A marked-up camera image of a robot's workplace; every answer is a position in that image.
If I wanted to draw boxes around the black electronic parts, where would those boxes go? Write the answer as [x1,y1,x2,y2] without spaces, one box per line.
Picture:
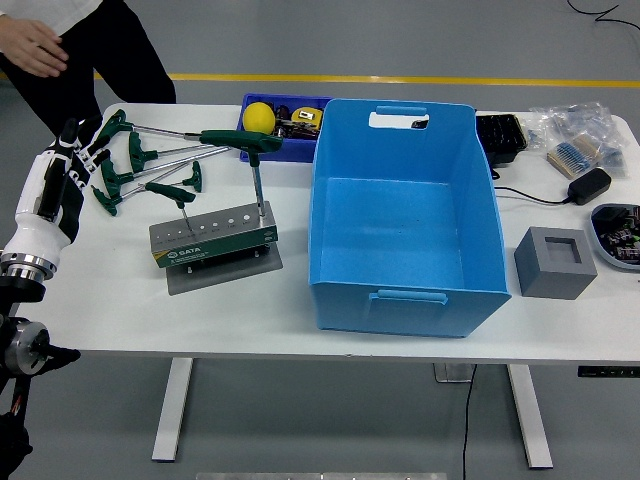
[595,205,640,264]

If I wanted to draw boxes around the yellow tape measure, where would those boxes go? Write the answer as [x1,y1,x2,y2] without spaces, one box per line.
[291,106,324,126]

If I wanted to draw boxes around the black ribbed tray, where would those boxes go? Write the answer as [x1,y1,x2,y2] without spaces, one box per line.
[474,113,529,169]

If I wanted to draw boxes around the black table control panel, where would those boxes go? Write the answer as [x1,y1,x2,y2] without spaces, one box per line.
[577,365,640,378]

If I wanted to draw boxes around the taped resistor strip bundle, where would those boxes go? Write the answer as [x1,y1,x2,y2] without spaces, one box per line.
[546,134,604,180]

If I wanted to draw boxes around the dark blue small bin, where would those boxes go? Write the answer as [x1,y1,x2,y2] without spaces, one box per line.
[238,93,334,164]

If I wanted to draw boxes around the small green T-handle hex key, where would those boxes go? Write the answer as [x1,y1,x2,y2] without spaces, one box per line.
[144,181,197,235]

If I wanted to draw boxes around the dark small items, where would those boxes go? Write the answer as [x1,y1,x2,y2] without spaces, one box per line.
[273,103,321,141]

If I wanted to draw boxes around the light blue plastic box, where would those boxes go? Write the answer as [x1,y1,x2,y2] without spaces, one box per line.
[305,97,513,340]

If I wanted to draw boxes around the person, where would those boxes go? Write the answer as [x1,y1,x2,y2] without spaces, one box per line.
[0,0,177,139]

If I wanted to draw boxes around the person's right hand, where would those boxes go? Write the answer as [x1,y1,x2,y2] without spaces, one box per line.
[0,17,70,79]

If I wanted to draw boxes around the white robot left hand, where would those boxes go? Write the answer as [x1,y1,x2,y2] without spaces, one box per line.
[2,115,112,265]

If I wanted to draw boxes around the clear plastic component bags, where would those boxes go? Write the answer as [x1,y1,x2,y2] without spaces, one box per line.
[528,101,629,177]

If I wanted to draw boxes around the white table leg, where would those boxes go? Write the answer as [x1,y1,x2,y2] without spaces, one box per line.
[506,363,554,470]
[151,357,194,462]

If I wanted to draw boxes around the yellow foam ball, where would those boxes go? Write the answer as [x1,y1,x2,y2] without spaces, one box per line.
[242,102,277,135]

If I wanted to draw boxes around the thin black floor cable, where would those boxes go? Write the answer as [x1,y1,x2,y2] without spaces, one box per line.
[567,0,640,31]

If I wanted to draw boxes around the black adapter cable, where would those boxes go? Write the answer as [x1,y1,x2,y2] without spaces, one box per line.
[492,185,572,205]

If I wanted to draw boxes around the grey blue parts tray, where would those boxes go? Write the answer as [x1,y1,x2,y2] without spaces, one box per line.
[589,202,640,272]

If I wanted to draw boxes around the short green T-handle hex key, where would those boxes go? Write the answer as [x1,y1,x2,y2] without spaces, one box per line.
[144,159,204,194]

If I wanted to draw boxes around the large green T-handle hex key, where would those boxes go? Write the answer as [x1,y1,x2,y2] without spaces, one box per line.
[199,128,285,217]

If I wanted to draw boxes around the silver green hex key stand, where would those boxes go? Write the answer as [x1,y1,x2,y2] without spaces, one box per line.
[148,199,285,297]

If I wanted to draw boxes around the black power adapter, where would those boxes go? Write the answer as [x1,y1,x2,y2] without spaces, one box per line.
[567,167,613,205]

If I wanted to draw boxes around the metal floor plate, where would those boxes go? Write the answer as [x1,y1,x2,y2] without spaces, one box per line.
[433,362,476,384]

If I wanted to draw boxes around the grey foam cube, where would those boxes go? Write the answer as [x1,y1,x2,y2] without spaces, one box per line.
[513,226,599,300]

